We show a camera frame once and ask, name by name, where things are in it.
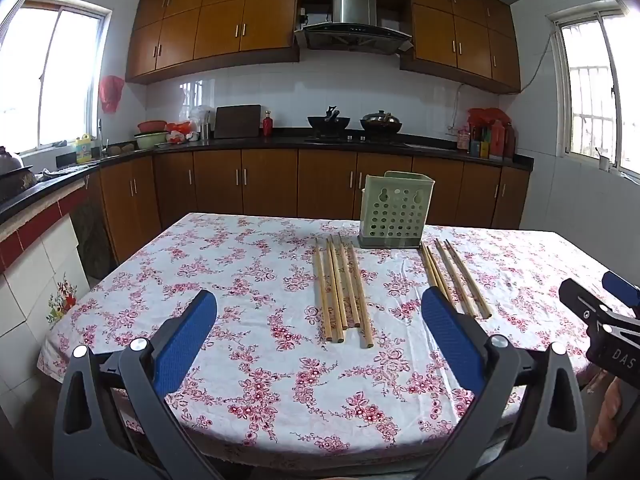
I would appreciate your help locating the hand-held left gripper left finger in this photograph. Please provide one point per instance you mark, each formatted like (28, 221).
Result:
(185, 340)

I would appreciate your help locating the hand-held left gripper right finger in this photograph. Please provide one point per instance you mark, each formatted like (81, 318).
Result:
(450, 335)

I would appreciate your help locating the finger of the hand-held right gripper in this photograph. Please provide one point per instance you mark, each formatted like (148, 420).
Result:
(582, 300)
(622, 287)

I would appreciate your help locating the wooden chopstick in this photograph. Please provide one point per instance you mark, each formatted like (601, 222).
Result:
(437, 272)
(467, 277)
(341, 285)
(334, 290)
(361, 300)
(455, 277)
(429, 265)
(322, 290)
(350, 280)

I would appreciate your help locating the green perforated chopstick holder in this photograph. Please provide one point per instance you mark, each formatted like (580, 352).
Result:
(395, 210)

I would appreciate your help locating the person's right hand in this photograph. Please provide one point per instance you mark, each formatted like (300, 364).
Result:
(606, 410)

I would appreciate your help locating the floral tablecloth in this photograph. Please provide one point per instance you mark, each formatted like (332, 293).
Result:
(250, 310)

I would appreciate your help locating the white cup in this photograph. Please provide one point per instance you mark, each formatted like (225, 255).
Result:
(603, 161)

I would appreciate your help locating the wooden lower kitchen cabinets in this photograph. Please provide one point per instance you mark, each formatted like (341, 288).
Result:
(270, 180)

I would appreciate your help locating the cluster of condiment bottles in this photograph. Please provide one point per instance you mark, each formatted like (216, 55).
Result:
(492, 142)

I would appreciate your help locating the green basin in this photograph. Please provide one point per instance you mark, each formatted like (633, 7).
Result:
(150, 140)

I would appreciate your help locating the barred window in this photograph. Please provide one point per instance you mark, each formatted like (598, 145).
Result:
(590, 85)

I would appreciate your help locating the red plastic bag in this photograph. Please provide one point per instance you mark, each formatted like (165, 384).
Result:
(111, 92)
(487, 116)

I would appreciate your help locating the metal utensil cup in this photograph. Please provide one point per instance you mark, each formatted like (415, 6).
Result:
(205, 131)

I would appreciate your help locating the orange plastic bag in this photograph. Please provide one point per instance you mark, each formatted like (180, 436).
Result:
(179, 130)

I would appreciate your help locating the light cloth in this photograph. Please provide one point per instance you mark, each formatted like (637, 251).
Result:
(55, 174)

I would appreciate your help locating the yellow detergent bottle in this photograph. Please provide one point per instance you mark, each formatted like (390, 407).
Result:
(84, 150)

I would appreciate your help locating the red basin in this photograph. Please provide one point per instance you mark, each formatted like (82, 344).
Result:
(152, 126)

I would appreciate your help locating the gas stove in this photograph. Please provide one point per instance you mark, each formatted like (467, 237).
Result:
(355, 139)

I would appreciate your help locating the black kitchen countertop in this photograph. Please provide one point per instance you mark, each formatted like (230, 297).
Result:
(280, 142)

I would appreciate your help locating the metal faucet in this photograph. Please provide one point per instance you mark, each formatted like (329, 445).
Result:
(100, 135)

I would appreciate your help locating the dark pot with lid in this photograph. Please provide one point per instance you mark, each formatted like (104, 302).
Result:
(380, 121)

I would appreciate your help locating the dark cutting board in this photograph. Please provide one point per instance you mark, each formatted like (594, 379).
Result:
(237, 121)

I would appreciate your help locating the white plastic bag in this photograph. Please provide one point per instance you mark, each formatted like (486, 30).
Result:
(202, 114)

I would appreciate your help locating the red bottle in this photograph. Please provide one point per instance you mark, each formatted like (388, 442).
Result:
(268, 125)

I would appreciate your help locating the dark cooking pot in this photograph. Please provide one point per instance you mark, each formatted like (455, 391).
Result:
(15, 175)

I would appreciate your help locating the black wok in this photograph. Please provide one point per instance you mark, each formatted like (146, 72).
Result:
(327, 124)

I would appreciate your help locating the large sliding window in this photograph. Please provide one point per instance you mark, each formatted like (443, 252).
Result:
(65, 75)

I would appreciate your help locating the steel range hood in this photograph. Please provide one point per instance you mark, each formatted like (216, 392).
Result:
(354, 10)

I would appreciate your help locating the wooden upper wall cabinets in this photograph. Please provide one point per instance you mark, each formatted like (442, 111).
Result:
(220, 25)

